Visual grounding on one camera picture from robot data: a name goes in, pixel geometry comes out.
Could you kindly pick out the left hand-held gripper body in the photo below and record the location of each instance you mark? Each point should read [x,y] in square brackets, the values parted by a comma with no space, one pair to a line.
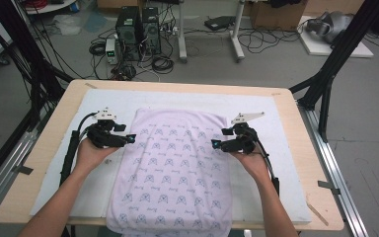
[103,138]

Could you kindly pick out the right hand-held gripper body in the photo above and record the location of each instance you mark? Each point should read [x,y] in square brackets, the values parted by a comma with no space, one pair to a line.
[245,141]

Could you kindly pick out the lilac printed towel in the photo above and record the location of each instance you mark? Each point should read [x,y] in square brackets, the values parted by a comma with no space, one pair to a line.
[171,171]

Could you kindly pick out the person's left hand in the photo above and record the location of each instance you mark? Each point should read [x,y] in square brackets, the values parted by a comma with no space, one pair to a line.
[89,156]

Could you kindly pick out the person's right hand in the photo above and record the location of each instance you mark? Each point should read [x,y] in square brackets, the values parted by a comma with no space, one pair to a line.
[256,166]

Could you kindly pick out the white grid mat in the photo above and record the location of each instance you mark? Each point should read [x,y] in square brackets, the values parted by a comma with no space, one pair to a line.
[177,98]

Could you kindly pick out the white power supply unit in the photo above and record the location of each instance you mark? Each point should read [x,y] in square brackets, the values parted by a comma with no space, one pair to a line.
[111,51]

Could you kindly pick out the black tape strip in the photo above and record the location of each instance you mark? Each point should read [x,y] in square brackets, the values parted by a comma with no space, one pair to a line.
[24,170]

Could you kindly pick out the grey tape strip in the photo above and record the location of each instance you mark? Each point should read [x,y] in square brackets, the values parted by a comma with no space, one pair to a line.
[327,186]

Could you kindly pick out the black computer tower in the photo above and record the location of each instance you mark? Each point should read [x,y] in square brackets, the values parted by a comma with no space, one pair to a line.
[151,31]
[128,33]

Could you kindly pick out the thin wooden stick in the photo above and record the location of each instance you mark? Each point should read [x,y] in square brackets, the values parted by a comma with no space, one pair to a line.
[317,214]

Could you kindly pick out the teal sheet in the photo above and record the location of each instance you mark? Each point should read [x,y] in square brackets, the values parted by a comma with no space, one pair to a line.
[95,22]

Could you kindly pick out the black flat device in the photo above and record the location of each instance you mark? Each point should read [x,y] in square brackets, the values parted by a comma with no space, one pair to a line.
[219,22]

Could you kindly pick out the clear plastic sheet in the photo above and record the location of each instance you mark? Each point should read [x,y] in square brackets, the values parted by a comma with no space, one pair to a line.
[65,24]

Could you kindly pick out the white floor platform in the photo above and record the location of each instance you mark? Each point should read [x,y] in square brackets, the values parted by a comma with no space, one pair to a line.
[312,46]

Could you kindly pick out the cardboard box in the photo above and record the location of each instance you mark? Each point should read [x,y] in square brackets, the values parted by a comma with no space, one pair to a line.
[276,16]

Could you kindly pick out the white round table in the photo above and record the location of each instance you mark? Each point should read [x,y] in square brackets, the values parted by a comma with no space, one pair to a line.
[52,7]

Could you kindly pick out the grey headset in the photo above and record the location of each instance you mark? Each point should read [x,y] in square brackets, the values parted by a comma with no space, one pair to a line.
[332,24]

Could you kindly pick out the aluminium rail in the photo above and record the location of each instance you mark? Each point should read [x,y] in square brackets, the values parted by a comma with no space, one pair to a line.
[345,204]
[19,148]

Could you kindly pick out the white stand frame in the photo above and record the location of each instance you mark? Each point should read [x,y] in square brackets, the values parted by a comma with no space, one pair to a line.
[181,39]

